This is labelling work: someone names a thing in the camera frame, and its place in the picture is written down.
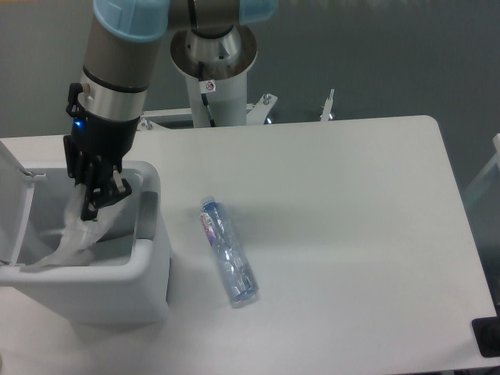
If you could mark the black table corner device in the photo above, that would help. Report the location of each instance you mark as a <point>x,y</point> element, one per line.
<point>486,332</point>

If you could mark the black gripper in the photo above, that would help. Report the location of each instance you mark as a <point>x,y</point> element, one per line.
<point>94,154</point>

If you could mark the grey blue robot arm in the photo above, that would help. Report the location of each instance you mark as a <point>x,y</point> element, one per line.
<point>124,43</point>

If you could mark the white pedestal base frame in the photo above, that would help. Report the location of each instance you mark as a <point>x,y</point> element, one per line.
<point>257,113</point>

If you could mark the white plastic trash can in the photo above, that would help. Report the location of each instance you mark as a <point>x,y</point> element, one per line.
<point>126,281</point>

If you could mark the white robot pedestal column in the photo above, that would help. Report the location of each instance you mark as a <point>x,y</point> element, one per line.
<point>215,63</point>

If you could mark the clear plastic water bottle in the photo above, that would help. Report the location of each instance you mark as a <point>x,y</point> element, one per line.
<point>234,268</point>

